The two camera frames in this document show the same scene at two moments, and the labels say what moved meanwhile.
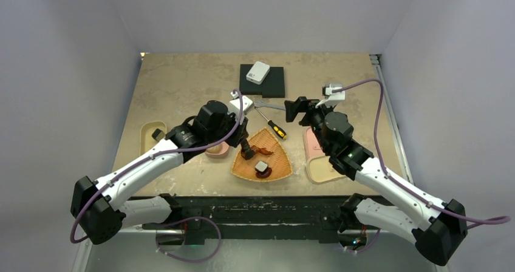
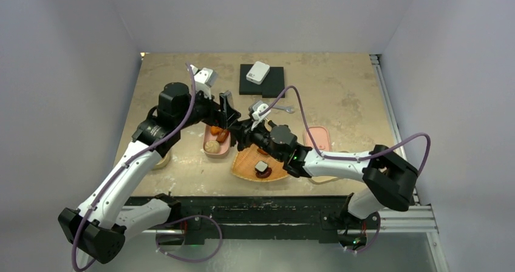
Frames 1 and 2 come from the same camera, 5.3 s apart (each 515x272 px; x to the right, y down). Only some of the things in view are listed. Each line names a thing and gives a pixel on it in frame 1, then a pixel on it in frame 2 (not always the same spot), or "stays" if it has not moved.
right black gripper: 302,105 -> 243,133
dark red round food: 263,175 stays
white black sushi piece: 261,166 stays
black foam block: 272,86 stays
